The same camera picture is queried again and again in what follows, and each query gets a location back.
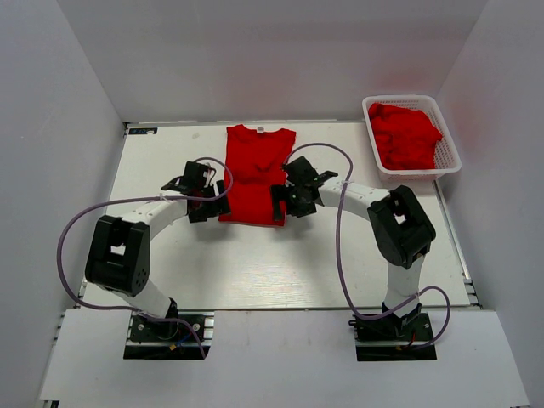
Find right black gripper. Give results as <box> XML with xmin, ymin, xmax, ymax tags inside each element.
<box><xmin>269</xmin><ymin>182</ymin><xmax>317</xmax><ymax>222</ymax></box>

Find red t shirt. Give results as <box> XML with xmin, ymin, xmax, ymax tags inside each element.
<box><xmin>218</xmin><ymin>124</ymin><xmax>297</xmax><ymax>227</ymax></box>

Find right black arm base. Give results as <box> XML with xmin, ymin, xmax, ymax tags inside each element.
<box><xmin>348</xmin><ymin>313</ymin><xmax>437</xmax><ymax>362</ymax></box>

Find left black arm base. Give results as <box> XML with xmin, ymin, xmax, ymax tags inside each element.
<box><xmin>123</xmin><ymin>312</ymin><xmax>214</xmax><ymax>360</ymax></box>

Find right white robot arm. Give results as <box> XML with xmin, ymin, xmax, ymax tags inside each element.
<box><xmin>270</xmin><ymin>156</ymin><xmax>436</xmax><ymax>339</ymax></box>

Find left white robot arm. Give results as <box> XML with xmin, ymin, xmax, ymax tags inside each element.
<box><xmin>85</xmin><ymin>176</ymin><xmax>230</xmax><ymax>339</ymax></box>

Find red shirts in basket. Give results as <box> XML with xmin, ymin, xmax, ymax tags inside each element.
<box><xmin>368</xmin><ymin>103</ymin><xmax>443</xmax><ymax>171</ymax></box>

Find blue table label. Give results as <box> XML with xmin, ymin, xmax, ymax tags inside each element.
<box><xmin>128</xmin><ymin>127</ymin><xmax>158</xmax><ymax>135</ymax></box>

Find white plastic basket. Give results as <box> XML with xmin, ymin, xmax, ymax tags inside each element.
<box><xmin>362</xmin><ymin>94</ymin><xmax>462</xmax><ymax>183</ymax></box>

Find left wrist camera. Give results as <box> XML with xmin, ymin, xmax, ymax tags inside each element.
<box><xmin>180</xmin><ymin>161</ymin><xmax>216</xmax><ymax>190</ymax></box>

